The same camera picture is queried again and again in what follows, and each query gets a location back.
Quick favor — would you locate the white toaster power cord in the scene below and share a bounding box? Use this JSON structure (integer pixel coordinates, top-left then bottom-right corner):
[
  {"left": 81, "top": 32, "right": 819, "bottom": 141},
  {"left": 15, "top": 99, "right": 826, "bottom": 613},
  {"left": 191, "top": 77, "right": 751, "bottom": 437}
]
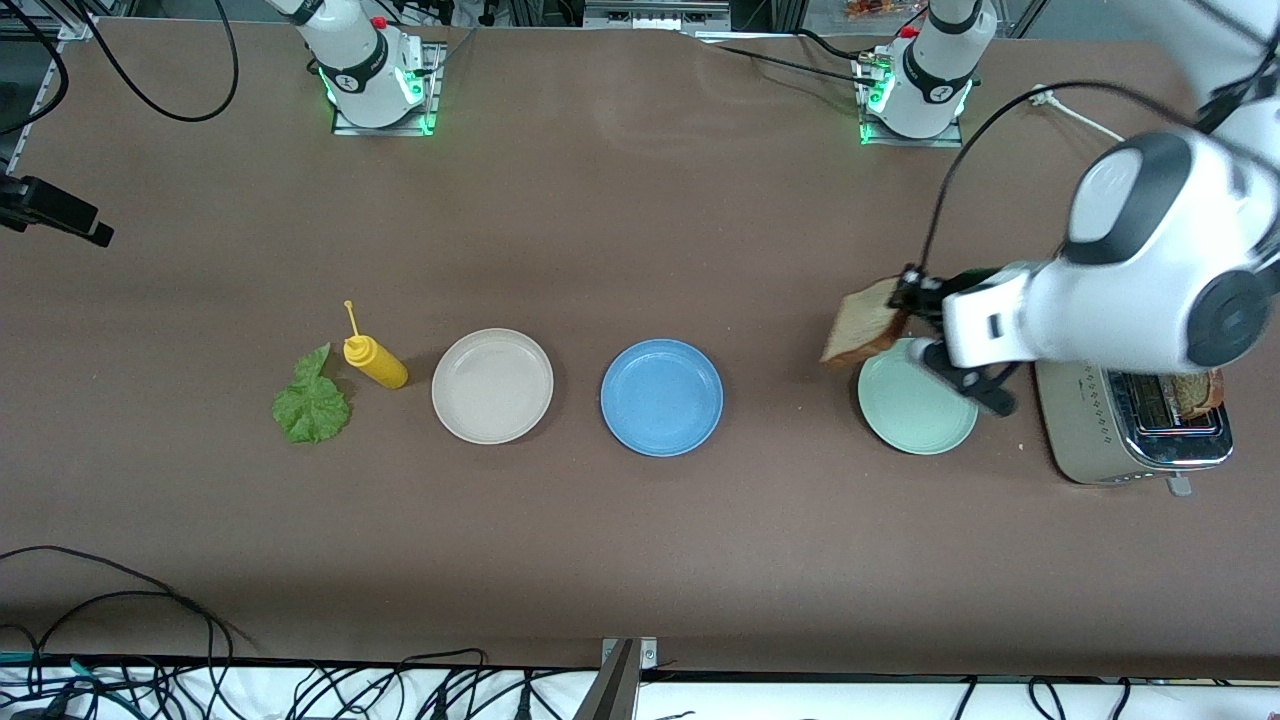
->
[{"left": 1028, "top": 85, "right": 1126, "bottom": 143}]

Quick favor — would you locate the aluminium table frame rail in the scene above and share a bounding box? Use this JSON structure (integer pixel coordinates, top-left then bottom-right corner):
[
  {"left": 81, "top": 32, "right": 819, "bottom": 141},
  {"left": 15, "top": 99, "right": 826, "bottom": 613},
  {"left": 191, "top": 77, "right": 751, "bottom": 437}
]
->
[{"left": 0, "top": 10, "right": 98, "bottom": 126}]

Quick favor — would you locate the beige plate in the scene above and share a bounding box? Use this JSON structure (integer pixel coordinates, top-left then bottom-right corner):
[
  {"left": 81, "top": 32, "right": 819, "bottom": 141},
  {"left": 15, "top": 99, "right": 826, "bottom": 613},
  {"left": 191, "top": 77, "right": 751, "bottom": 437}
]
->
[{"left": 431, "top": 328, "right": 555, "bottom": 445}]

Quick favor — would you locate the beige chrome toaster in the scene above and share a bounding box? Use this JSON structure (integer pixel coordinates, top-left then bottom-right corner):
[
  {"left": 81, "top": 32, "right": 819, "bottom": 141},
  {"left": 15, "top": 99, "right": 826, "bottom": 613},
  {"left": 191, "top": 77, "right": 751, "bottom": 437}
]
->
[{"left": 1035, "top": 358, "right": 1234, "bottom": 498}]

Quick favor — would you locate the grey metal box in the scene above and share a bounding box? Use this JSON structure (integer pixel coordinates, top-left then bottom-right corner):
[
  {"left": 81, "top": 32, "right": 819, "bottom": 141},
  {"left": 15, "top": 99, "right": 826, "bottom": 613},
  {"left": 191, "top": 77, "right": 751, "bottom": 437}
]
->
[{"left": 583, "top": 0, "right": 733, "bottom": 31}]

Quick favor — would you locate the blue plate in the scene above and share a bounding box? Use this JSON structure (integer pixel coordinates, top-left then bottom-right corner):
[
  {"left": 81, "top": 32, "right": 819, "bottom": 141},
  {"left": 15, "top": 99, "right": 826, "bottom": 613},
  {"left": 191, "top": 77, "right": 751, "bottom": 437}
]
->
[{"left": 600, "top": 338, "right": 724, "bottom": 458}]

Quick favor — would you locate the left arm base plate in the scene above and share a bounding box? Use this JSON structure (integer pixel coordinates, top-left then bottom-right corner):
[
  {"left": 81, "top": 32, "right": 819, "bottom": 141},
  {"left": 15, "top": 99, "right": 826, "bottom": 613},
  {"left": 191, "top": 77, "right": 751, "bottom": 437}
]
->
[{"left": 858, "top": 48, "right": 966, "bottom": 149}]

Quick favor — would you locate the mint green plate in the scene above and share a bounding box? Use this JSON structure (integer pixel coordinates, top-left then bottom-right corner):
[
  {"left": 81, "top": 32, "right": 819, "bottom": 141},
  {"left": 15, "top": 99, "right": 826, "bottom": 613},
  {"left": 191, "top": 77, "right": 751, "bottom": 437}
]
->
[{"left": 857, "top": 338, "right": 980, "bottom": 456}]

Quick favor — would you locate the yellow mustard squeeze bottle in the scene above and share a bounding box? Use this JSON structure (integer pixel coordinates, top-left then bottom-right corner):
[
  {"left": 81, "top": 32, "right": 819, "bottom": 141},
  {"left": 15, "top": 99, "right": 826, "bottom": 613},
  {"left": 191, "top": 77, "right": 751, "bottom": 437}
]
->
[{"left": 343, "top": 300, "right": 409, "bottom": 390}]

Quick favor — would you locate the green lettuce leaf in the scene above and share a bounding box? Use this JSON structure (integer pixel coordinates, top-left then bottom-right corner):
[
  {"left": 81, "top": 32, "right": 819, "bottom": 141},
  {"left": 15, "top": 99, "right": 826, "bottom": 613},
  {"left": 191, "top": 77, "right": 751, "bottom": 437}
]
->
[{"left": 272, "top": 343, "right": 353, "bottom": 445}]

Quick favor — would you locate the thin black table cable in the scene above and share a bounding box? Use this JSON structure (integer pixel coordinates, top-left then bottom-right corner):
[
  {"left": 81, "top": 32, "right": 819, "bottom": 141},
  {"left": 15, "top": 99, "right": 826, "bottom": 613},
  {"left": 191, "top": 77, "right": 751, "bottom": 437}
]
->
[{"left": 690, "top": 35, "right": 881, "bottom": 89}]

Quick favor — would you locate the aluminium profile with bracket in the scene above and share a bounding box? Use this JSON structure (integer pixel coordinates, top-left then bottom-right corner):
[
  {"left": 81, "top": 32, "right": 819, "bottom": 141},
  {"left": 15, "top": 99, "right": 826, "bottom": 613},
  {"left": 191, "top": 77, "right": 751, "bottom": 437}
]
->
[{"left": 575, "top": 637, "right": 659, "bottom": 720}]

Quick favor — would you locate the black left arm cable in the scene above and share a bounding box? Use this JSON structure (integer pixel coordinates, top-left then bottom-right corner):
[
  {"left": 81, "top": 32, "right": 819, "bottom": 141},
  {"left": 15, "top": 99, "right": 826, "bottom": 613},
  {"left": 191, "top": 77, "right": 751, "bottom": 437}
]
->
[{"left": 918, "top": 80, "right": 1280, "bottom": 276}]

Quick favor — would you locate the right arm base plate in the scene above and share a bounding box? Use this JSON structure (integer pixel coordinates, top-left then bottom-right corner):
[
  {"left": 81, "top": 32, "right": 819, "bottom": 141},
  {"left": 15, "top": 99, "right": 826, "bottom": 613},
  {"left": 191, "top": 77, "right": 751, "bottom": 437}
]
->
[{"left": 332, "top": 40, "right": 447, "bottom": 137}]

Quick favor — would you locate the long black looped cable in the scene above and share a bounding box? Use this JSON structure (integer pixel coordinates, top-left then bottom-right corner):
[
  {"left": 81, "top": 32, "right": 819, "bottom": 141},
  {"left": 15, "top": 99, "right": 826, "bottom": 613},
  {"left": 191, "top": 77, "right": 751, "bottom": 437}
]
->
[{"left": 0, "top": 545, "right": 251, "bottom": 691}]

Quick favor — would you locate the brown bread slice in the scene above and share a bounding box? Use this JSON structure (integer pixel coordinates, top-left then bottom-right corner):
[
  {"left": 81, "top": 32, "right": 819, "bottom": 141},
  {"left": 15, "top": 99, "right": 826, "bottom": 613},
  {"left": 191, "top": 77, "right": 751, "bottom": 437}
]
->
[
  {"left": 1165, "top": 368, "right": 1226, "bottom": 421},
  {"left": 820, "top": 278, "right": 911, "bottom": 368}
]

